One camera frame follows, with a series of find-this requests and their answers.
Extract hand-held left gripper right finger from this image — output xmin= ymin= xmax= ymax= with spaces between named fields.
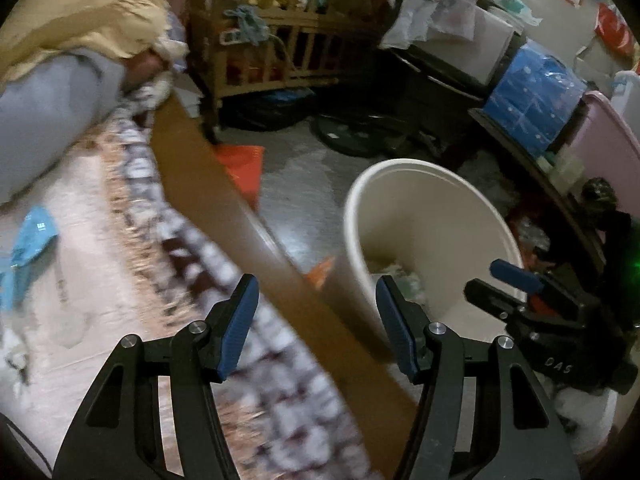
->
xmin=375 ymin=274 xmax=583 ymax=480

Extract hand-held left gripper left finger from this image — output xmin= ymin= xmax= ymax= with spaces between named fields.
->
xmin=52 ymin=272 xmax=261 ymax=480

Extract pink plastic tub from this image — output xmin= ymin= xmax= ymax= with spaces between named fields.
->
xmin=567 ymin=91 xmax=640 ymax=196

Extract white plastic bags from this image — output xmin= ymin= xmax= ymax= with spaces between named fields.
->
xmin=380 ymin=0 xmax=481 ymax=51

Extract grey pillow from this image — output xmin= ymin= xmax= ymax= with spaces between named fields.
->
xmin=0 ymin=52 xmax=131 ymax=206

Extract red basin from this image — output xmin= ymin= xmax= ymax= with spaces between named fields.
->
xmin=595 ymin=2 xmax=633 ymax=53

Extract cream plastic trash bin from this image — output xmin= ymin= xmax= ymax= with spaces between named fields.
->
xmin=342 ymin=158 xmax=526 ymax=361

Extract patterned bedsheet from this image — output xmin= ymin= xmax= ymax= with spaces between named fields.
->
xmin=100 ymin=80 xmax=371 ymax=480

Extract blue tissue package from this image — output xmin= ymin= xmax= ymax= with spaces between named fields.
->
xmin=482 ymin=42 xmax=588 ymax=158

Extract orange scrap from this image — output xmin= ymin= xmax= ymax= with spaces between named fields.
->
xmin=305 ymin=257 xmax=336 ymax=288

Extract blue plastic packet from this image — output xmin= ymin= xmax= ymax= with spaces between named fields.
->
xmin=0 ymin=205 xmax=58 ymax=311

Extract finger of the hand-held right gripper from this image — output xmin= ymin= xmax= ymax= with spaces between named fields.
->
xmin=489 ymin=258 xmax=597 ymax=322
xmin=463 ymin=278 xmax=532 ymax=332

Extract wooden bed frame edge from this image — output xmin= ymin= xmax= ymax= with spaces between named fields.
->
xmin=150 ymin=92 xmax=421 ymax=480

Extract orange plastic bag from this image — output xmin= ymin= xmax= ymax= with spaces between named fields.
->
xmin=215 ymin=144 xmax=266 ymax=211

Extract white plastic bag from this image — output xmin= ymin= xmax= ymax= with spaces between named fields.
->
xmin=550 ymin=385 xmax=618 ymax=461

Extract black bag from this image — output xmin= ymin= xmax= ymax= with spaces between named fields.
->
xmin=222 ymin=89 xmax=316 ymax=131

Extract yellow quilt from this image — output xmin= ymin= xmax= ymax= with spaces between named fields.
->
xmin=0 ymin=0 xmax=188 ymax=83

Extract dark wooden table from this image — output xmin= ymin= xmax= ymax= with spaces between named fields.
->
xmin=467 ymin=107 xmax=608 ymax=271

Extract wooden crib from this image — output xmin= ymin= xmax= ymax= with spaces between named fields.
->
xmin=187 ymin=0 xmax=401 ymax=131

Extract black ring-shaped object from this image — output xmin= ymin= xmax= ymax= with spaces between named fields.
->
xmin=310 ymin=110 xmax=451 ymax=158

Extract white box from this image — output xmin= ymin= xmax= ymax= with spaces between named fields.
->
xmin=415 ymin=5 xmax=516 ymax=86

